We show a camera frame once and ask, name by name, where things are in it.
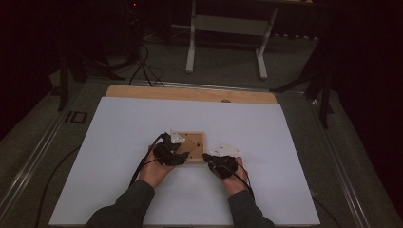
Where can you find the white table sheet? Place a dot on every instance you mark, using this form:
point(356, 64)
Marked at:
point(111, 158)

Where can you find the metal floor rail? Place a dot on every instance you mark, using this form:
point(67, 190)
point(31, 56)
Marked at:
point(28, 167)
point(340, 171)
point(215, 86)

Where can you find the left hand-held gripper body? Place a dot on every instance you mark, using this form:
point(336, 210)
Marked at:
point(168, 153)

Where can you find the square wooden picture frame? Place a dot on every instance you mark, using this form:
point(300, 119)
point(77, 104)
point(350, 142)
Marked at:
point(194, 148)

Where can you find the black tripod stand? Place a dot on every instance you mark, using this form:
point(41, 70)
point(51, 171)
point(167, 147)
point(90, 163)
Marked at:
point(82, 69)
point(318, 82)

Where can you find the person's left hand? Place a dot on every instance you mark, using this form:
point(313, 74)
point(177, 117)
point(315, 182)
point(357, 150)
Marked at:
point(155, 172)

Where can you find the person's right hand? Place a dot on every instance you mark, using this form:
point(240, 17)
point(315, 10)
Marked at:
point(234, 183)

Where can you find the black floor plate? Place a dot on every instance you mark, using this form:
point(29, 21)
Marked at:
point(76, 117)

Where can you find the white metal stand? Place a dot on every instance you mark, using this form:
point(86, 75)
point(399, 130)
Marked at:
point(228, 25)

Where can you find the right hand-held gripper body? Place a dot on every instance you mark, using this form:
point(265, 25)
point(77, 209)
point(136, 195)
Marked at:
point(225, 164)

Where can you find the dark equipment with red light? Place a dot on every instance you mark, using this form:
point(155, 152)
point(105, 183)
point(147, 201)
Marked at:
point(133, 28)

